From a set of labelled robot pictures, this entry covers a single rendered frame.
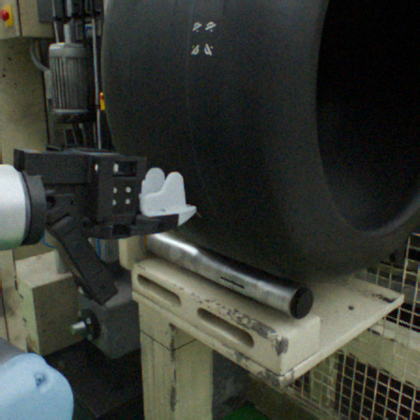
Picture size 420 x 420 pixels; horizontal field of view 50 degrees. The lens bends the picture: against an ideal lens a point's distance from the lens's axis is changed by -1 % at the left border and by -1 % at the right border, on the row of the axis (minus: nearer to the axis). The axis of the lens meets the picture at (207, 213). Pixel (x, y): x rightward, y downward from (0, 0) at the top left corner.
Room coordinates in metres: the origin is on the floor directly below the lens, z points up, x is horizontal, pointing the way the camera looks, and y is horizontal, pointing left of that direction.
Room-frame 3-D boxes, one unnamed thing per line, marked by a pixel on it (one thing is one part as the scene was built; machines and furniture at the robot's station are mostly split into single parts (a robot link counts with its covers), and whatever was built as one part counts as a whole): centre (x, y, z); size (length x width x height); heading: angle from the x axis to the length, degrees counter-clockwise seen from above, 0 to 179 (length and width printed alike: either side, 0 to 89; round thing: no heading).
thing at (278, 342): (0.67, -0.01, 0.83); 0.36 x 0.09 x 0.06; 42
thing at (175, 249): (0.67, -0.01, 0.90); 0.35 x 0.05 x 0.05; 42
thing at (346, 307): (0.77, -0.11, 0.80); 0.37 x 0.36 x 0.02; 132
